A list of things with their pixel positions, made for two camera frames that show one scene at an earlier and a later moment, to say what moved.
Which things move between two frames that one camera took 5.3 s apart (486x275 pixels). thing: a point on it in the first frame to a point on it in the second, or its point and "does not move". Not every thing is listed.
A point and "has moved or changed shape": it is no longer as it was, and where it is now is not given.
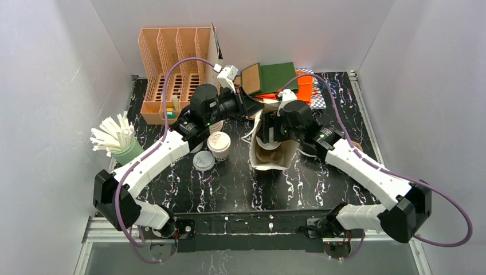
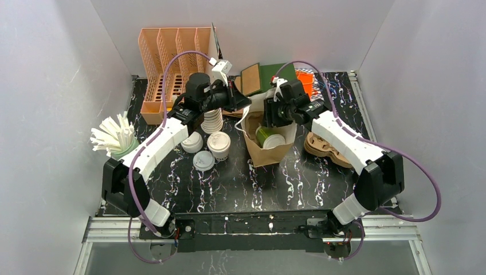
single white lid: x=218 y=141 does not move
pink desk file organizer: x=159 y=46 does not move
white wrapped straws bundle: x=111 y=137 does not move
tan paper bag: x=277 y=159 has moved or changed shape
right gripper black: x=266 y=129 to x=271 y=113
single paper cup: x=219 y=142 does not move
